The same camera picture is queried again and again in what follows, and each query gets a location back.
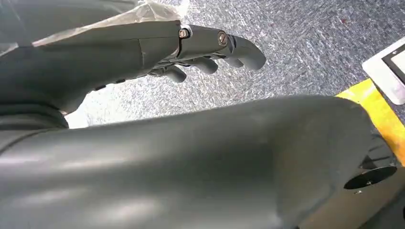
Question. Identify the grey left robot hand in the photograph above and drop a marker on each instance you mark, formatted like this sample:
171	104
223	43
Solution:
189	164

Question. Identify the ribbed grey left robot arm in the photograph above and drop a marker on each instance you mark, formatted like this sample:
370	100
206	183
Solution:
28	118

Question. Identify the clear plastic film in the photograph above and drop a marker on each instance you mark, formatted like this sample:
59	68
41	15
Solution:
148	11

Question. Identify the white device with dark screen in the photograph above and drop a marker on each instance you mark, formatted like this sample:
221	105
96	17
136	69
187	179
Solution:
387	71

